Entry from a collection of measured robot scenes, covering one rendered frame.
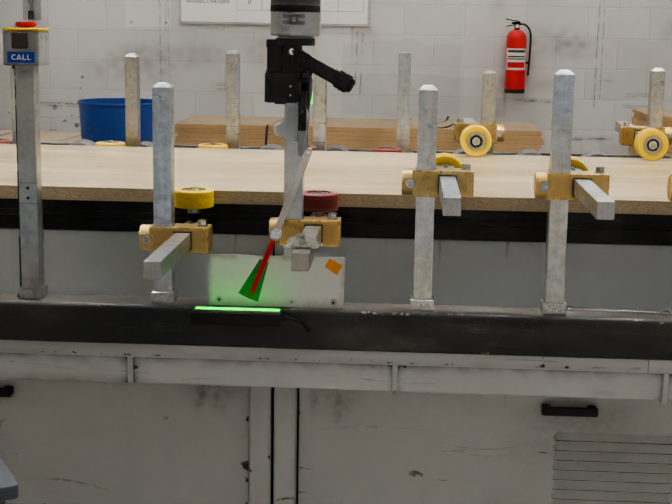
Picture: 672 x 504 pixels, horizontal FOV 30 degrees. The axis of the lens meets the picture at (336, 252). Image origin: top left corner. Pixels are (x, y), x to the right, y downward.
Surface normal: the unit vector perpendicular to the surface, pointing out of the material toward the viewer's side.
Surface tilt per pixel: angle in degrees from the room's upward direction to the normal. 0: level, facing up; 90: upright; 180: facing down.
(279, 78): 90
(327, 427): 90
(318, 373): 90
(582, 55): 90
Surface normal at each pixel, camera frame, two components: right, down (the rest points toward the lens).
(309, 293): -0.06, 0.18
